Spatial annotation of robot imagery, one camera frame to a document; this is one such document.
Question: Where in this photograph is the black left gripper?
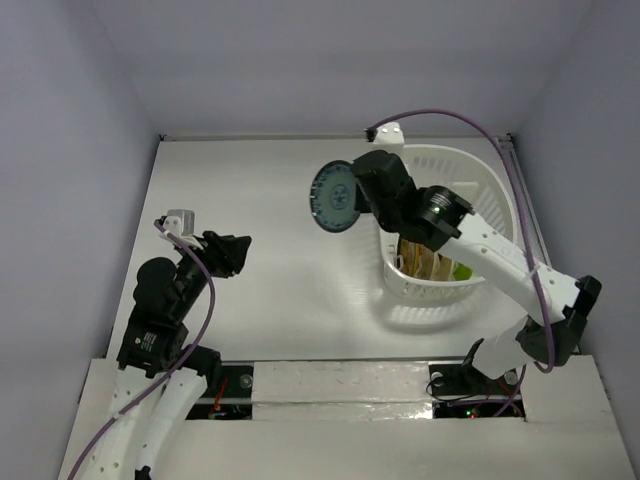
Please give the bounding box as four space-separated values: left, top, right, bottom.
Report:
174 228 251 316

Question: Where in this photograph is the teal blue patterned plate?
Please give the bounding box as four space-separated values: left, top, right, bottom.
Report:
309 160 369 233

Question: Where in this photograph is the yellow plate with brown rim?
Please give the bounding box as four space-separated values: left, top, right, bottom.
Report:
397 238 424 277

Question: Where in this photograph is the cream plate with black characters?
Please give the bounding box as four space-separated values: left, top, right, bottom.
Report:
416 250 453 282

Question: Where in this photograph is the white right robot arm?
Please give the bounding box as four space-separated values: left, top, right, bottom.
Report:
351 150 602 392

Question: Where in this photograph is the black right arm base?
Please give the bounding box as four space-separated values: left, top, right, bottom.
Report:
426 363 483 401

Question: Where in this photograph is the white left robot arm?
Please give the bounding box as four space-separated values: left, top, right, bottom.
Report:
67 216 252 479

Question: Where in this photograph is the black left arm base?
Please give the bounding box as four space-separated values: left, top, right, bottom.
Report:
186 362 254 420

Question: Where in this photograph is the white plastic dish rack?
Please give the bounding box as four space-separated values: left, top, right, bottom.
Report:
380 144 518 302

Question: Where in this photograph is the lime green plate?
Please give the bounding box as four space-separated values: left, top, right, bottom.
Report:
452 264 473 281

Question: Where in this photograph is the white foam front board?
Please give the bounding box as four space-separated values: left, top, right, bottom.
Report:
60 356 634 479

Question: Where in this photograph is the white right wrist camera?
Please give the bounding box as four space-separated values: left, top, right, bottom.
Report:
365 121 405 146

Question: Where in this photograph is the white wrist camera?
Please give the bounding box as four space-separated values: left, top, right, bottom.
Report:
154 209 195 240
365 121 405 146

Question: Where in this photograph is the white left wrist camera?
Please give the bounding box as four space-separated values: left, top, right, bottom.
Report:
154 209 195 240

